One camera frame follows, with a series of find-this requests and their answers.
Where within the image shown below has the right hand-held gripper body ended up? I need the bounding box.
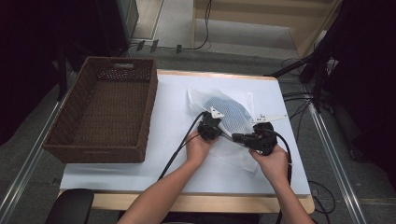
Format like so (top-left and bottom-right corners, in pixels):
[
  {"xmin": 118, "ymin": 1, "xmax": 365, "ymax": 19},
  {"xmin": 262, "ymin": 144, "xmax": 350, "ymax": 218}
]
[{"xmin": 245, "ymin": 113, "xmax": 290, "ymax": 157}]

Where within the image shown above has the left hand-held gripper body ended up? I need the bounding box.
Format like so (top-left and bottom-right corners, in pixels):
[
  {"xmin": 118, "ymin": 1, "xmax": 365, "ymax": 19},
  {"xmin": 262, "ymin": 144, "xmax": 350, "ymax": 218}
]
[{"xmin": 196, "ymin": 105, "xmax": 226, "ymax": 142}]

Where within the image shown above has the blue shirt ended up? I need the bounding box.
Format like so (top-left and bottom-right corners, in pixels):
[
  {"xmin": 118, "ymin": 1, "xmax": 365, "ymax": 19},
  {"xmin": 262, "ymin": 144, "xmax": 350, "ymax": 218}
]
[{"xmin": 204, "ymin": 96, "xmax": 254, "ymax": 133}]

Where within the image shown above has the white mesh laundry bag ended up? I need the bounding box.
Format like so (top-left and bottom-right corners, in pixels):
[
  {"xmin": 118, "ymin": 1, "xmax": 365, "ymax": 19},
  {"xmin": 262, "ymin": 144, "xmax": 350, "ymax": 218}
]
[{"xmin": 186, "ymin": 87, "xmax": 262, "ymax": 175}]

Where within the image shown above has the brown wicker basket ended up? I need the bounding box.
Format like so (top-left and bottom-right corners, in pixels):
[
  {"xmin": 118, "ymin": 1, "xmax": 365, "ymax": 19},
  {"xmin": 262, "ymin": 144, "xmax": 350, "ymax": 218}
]
[{"xmin": 42, "ymin": 55, "xmax": 159, "ymax": 165}]

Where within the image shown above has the person's left hand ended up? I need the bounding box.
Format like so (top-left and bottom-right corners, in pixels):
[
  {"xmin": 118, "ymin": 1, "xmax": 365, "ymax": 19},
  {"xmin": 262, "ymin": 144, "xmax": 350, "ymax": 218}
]
[{"xmin": 185, "ymin": 130, "xmax": 219, "ymax": 167}]

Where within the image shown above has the person's right hand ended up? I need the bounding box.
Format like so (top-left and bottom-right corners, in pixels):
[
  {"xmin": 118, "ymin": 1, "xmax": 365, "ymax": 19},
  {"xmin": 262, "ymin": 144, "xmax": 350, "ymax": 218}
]
[{"xmin": 247, "ymin": 144, "xmax": 291, "ymax": 189}]

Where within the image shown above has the white table cover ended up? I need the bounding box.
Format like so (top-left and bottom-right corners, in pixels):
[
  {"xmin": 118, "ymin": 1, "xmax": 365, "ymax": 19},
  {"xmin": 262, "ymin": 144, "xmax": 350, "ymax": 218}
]
[{"xmin": 59, "ymin": 74, "xmax": 312, "ymax": 197}]

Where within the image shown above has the person's dark clothing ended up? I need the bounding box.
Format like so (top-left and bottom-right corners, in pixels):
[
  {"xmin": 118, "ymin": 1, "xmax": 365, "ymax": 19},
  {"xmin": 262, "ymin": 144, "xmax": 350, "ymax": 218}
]
[{"xmin": 162, "ymin": 212, "xmax": 261, "ymax": 224}]

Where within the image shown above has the black stand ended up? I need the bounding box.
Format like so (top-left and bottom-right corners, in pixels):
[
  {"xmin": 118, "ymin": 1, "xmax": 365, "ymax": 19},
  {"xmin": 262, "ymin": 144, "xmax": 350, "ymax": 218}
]
[{"xmin": 263, "ymin": 27, "xmax": 344, "ymax": 114}]

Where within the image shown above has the wooden platform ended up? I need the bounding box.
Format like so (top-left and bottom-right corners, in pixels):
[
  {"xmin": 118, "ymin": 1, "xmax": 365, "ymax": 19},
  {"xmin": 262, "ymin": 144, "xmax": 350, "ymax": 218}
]
[{"xmin": 191, "ymin": 0, "xmax": 344, "ymax": 59}]

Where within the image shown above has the dark cabinet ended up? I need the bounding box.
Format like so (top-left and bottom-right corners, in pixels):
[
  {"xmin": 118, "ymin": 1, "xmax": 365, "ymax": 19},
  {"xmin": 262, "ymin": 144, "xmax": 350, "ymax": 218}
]
[{"xmin": 92, "ymin": 0, "xmax": 140, "ymax": 58}]

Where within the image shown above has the black chair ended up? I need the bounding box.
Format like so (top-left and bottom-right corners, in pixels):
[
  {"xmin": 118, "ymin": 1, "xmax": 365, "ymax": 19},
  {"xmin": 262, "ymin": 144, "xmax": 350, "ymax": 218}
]
[{"xmin": 44, "ymin": 188, "xmax": 95, "ymax": 224}]

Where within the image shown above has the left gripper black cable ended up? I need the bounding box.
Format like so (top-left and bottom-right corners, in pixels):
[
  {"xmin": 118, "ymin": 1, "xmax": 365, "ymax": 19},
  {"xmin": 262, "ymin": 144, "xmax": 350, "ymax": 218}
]
[{"xmin": 157, "ymin": 111, "xmax": 207, "ymax": 182}]

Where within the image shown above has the bundle of black floor cables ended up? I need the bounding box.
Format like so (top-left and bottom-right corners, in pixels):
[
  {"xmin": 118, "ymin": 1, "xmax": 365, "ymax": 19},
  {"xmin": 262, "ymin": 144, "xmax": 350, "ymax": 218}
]
[{"xmin": 280, "ymin": 57, "xmax": 314, "ymax": 138}]

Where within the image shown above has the metal floor rail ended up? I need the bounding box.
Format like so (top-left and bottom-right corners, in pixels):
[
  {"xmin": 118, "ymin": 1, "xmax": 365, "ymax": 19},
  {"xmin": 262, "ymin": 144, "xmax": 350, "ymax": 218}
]
[
  {"xmin": 306, "ymin": 101, "xmax": 369, "ymax": 224},
  {"xmin": 0, "ymin": 92, "xmax": 71, "ymax": 220}
]

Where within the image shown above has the black floor cable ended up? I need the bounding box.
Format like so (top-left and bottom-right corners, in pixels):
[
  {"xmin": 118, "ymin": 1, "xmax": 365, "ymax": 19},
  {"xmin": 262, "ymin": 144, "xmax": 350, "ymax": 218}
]
[{"xmin": 157, "ymin": 0, "xmax": 214, "ymax": 51}]

